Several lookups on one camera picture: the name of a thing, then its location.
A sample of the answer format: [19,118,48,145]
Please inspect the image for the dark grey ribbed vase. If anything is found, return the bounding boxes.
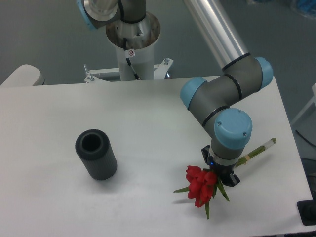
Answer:
[75,129,118,181]

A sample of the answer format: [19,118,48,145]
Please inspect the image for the white metal base frame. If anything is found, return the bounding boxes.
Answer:
[83,57,174,83]

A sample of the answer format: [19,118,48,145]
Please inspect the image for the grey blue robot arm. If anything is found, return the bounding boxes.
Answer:
[77,0,274,187]

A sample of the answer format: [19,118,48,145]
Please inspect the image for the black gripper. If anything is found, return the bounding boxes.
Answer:
[201,145,240,187]

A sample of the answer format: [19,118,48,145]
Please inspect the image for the black device at table edge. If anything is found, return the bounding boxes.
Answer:
[297,200,316,226]

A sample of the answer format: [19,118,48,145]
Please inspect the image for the black cable on pedestal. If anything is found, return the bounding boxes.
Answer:
[122,37,141,81]

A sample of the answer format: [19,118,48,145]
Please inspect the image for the white chair armrest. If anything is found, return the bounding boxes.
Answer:
[1,64,45,88]

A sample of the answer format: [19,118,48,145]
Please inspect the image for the white frame at right edge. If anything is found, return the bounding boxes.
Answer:
[290,84,316,127]

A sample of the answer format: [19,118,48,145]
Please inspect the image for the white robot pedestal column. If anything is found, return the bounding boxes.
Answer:
[106,12,160,81]

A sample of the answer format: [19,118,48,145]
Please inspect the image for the black cable on floor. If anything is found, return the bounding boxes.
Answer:
[296,130,316,147]

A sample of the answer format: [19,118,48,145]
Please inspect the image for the red tulip bouquet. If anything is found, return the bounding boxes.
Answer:
[173,138,277,220]

